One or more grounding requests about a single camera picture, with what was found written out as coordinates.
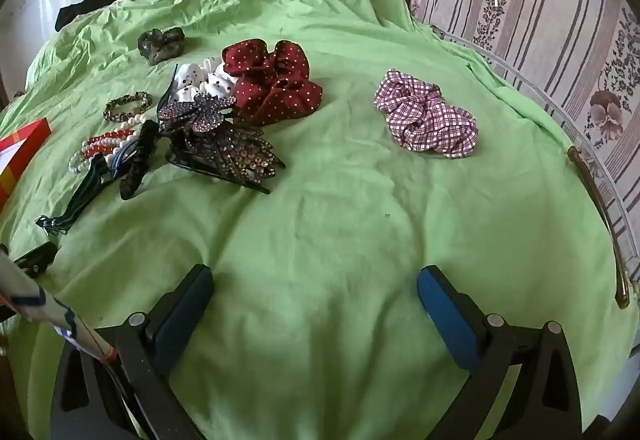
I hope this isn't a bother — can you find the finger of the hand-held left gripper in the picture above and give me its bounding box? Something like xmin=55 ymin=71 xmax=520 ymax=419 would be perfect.
xmin=12 ymin=241 xmax=59 ymax=277

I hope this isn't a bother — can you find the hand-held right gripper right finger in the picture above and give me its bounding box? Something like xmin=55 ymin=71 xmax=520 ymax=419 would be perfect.
xmin=417 ymin=265 xmax=583 ymax=440

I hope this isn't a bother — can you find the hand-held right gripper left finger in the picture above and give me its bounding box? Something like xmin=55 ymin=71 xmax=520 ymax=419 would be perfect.
xmin=50 ymin=264 xmax=216 ymax=440

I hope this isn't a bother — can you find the blue striped elastic band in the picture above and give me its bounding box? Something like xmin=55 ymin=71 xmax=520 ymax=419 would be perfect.
xmin=35 ymin=140 xmax=146 ymax=236

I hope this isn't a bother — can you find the white pearl bracelet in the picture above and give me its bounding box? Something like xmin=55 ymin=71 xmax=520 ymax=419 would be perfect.
xmin=68 ymin=152 xmax=101 ymax=176
xmin=112 ymin=116 xmax=146 ymax=133

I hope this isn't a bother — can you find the red-rimmed white tray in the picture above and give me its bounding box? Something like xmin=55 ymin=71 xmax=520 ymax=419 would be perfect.
xmin=0 ymin=117 xmax=53 ymax=213

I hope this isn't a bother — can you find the black hair claw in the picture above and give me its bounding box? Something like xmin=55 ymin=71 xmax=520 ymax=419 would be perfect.
xmin=119 ymin=120 xmax=160 ymax=201

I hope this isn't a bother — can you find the red bead bracelet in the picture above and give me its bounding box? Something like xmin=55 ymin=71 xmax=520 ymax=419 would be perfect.
xmin=82 ymin=129 xmax=141 ymax=158

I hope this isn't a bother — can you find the glittery dark scrunchie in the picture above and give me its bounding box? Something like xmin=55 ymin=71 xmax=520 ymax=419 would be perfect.
xmin=167 ymin=122 xmax=287 ymax=196

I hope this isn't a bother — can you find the leopard print bracelet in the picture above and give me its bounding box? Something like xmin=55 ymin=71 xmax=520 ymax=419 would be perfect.
xmin=102 ymin=91 xmax=154 ymax=123

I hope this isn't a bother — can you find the pink plaid scrunchie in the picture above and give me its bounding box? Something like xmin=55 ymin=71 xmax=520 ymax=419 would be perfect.
xmin=372 ymin=69 xmax=479 ymax=158

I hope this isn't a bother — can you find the butterfly rhinestone hair clip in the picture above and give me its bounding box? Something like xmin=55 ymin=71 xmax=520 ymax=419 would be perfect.
xmin=156 ymin=92 xmax=238 ymax=137

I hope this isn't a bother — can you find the red polka dot scrunchie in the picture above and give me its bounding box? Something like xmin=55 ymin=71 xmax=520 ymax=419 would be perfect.
xmin=221 ymin=38 xmax=323 ymax=126

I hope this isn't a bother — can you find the green bed sheet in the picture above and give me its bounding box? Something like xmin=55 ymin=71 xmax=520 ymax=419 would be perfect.
xmin=0 ymin=0 xmax=631 ymax=440

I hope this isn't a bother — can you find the white dotted scrunchie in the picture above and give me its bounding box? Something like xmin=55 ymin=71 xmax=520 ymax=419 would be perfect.
xmin=167 ymin=57 xmax=241 ymax=108

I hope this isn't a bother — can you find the dark green scrunchie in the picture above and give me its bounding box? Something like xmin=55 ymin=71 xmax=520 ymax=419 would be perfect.
xmin=137 ymin=26 xmax=186 ymax=66

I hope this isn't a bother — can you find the black clothing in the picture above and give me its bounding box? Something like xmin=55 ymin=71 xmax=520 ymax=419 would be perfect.
xmin=54 ymin=0 xmax=138 ymax=32

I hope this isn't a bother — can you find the striped floral cushion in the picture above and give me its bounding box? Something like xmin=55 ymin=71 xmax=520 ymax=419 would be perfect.
xmin=405 ymin=0 xmax=640 ymax=241

